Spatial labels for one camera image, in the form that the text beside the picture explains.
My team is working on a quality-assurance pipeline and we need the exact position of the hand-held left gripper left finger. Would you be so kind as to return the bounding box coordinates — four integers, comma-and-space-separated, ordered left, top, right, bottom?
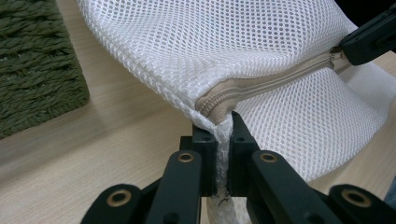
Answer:
180, 124, 219, 198

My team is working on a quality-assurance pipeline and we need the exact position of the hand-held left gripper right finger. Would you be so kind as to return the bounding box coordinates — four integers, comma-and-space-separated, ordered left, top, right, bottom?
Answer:
227, 111, 261, 198

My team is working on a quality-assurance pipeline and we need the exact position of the white mesh laundry bag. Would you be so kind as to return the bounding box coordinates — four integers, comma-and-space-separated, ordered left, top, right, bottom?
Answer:
76, 0, 396, 224

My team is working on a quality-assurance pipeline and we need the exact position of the green woven basket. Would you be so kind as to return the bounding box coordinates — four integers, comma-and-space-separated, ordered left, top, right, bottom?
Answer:
0, 0, 91, 140

